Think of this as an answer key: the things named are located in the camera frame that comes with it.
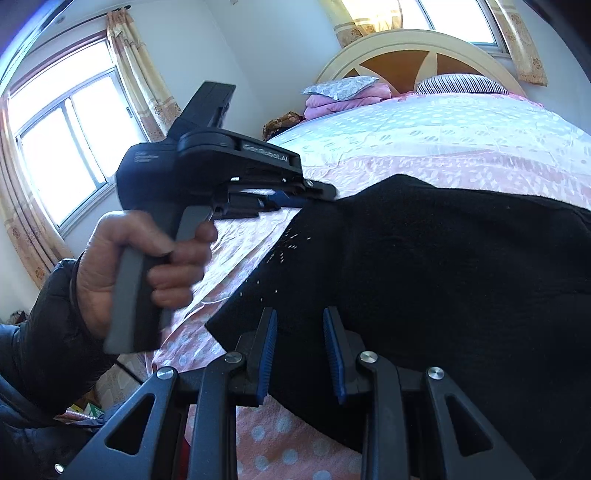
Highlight dotted pink and blue quilt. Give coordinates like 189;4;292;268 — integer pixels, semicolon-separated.
95;92;591;480

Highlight person's dark jacket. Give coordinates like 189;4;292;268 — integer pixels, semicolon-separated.
0;323;93;480

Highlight person's left hand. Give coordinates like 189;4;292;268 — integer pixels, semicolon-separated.
76;210;219;340

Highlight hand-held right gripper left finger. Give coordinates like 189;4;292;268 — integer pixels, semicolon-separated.
69;307;278;480

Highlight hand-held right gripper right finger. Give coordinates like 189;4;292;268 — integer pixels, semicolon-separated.
322;306;539;480

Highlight folded pink blanket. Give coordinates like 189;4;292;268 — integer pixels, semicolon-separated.
302;82;393;121

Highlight black pants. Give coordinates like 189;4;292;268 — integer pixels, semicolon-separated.
204;174;591;480

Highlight person's left forearm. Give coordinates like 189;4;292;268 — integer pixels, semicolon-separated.
9;257;116;428

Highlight striped pillow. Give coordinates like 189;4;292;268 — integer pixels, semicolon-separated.
414;74;509;96

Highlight grey floral pillow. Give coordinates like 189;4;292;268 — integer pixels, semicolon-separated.
301;76;380;101

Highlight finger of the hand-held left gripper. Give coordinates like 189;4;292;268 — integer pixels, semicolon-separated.
225;192;302;217
231;178;338;201

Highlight yellow floral curtain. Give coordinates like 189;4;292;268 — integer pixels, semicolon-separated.
329;0;428;49
489;0;550;87
106;10;182;142
0;99;63;291

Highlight grey framed window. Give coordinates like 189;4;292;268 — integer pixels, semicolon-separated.
416;0;506;52

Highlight cream and brown headboard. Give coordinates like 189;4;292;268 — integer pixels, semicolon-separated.
316;28;527;97

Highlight brown patterned bag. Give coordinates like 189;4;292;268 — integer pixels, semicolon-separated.
262;112;305;141

